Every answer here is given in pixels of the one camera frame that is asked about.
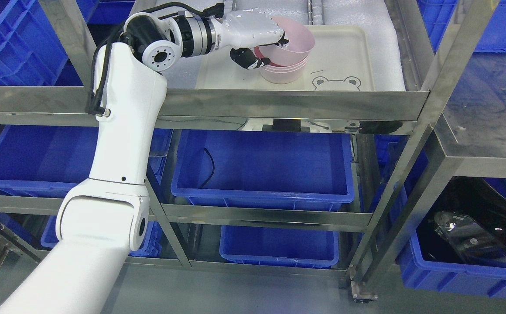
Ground blue bin bottom middle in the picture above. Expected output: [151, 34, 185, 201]
[219, 226, 339, 269]

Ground cream frog tray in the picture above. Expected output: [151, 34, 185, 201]
[195, 25, 375, 91]

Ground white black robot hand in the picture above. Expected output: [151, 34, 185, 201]
[210, 9, 289, 70]

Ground blue bin under tray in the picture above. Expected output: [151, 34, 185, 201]
[171, 130, 355, 212]

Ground steel shelf rack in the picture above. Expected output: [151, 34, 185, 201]
[0, 0, 506, 304]

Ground blue bin left shelf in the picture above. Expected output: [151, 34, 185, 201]
[0, 126, 173, 199]

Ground blue bin with black items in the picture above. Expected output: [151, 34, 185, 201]
[397, 177, 506, 299]

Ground stacked pink bowls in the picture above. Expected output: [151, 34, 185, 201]
[260, 56, 310, 84]

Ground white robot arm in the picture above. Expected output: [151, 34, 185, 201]
[0, 2, 224, 314]

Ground pink ikea bowl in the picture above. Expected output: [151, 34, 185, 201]
[254, 16, 315, 66]

